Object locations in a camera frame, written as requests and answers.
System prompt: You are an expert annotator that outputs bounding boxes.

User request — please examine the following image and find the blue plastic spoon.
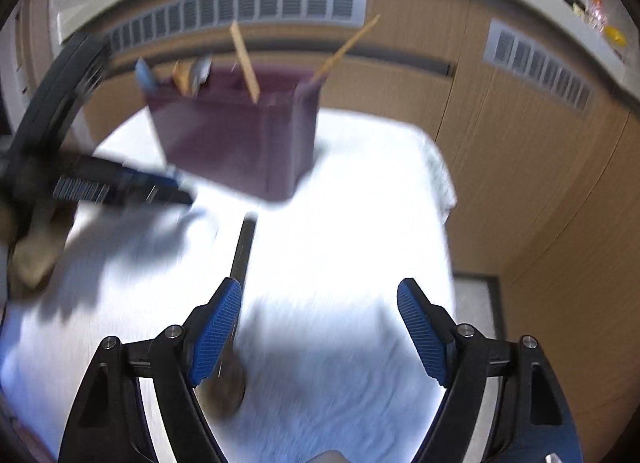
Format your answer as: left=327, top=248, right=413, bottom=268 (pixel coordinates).
left=134, top=58, right=160, bottom=93

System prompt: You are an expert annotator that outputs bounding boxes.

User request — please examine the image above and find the black handled steel spoon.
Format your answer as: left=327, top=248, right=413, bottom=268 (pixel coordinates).
left=189, top=56, right=213, bottom=97

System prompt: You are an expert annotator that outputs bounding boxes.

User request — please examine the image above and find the wooden chopstick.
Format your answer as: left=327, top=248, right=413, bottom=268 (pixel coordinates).
left=230, top=21, right=260, bottom=104
left=311, top=14, right=381, bottom=82

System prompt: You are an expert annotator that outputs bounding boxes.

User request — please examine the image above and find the wooden spoon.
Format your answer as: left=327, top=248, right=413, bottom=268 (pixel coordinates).
left=171, top=60, right=193, bottom=98

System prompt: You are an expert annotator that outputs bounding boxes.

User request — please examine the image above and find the gloved left hand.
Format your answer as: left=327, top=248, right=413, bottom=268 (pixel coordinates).
left=1, top=200, right=78, bottom=301

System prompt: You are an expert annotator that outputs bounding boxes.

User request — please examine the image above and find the maroon plastic utensil holder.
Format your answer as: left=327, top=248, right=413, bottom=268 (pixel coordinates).
left=145, top=65, right=326, bottom=203

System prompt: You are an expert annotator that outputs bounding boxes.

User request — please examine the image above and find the long grey vent grille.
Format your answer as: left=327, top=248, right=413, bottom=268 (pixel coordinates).
left=106, top=0, right=368, bottom=53

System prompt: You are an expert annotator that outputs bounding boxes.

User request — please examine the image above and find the small grey vent grille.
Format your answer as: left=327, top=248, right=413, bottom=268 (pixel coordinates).
left=483, top=19, right=592, bottom=113

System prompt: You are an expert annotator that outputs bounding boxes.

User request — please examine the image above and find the yellow lid jar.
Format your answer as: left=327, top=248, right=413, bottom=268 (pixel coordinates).
left=603, top=25, right=627, bottom=48

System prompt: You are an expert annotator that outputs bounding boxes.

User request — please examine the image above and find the orange capped clear bottle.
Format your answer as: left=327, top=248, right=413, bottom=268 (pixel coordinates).
left=587, top=0, right=608, bottom=33

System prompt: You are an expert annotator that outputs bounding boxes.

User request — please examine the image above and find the black handled spoon right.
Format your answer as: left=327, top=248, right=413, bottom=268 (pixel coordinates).
left=207, top=215, right=257, bottom=420

